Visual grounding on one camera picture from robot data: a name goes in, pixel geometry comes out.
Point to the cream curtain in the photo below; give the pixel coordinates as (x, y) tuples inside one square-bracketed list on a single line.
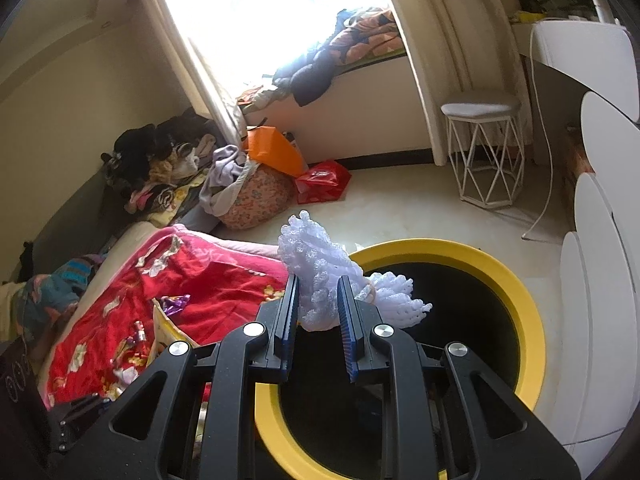
[(440, 35)]

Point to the black cloth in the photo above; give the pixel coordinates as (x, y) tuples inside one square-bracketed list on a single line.
[(26, 260)]

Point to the yellow cloth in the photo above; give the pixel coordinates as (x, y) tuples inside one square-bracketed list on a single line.
[(524, 16)]

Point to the sheer white curtain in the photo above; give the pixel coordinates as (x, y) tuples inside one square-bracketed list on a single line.
[(200, 75)]

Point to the white scalloped cabinet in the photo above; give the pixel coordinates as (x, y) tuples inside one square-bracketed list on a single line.
[(590, 285)]

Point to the floral fabric laundry basket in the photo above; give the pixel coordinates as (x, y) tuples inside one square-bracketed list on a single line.
[(260, 200)]

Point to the red floral blanket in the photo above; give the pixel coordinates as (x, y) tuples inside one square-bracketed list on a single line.
[(215, 280)]

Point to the white vanity desk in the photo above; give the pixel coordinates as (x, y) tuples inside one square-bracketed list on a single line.
[(575, 50)]

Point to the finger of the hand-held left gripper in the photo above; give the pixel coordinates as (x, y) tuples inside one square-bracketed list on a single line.
[(80, 417)]

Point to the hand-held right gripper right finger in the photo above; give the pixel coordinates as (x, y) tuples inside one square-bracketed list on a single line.
[(347, 320)]

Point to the pile of clothes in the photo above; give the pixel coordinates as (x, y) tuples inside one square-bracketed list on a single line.
[(160, 175)]

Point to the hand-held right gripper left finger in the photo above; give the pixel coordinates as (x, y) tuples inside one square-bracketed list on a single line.
[(287, 320)]

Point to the white foam fruit net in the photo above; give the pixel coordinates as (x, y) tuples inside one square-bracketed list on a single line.
[(310, 260)]

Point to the yellow snack packet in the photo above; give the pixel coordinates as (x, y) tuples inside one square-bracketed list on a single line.
[(170, 332)]

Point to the red plastic bag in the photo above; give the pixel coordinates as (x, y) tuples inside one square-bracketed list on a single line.
[(322, 180)]

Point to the orange bag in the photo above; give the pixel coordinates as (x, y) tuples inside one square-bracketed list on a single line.
[(272, 150)]

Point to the purple candy wrapper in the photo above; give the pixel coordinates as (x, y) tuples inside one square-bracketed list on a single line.
[(175, 305)]

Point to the lavender grey garment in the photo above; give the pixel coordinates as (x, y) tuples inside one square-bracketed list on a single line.
[(220, 170)]

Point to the beige bed sheet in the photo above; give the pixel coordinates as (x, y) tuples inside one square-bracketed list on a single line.
[(120, 250)]

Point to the teal floral quilt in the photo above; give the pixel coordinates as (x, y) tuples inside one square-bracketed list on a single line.
[(55, 290)]

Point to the yellow-rimmed black trash bin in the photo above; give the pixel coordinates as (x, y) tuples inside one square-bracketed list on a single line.
[(525, 320)]

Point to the orange patterned quilt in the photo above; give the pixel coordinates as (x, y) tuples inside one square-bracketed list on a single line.
[(365, 35)]

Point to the red patterned cloth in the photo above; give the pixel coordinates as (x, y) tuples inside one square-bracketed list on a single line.
[(255, 97)]

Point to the white bottle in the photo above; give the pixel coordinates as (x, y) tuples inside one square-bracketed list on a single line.
[(600, 5)]

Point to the grey upholstered headboard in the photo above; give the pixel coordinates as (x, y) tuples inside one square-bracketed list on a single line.
[(70, 220)]

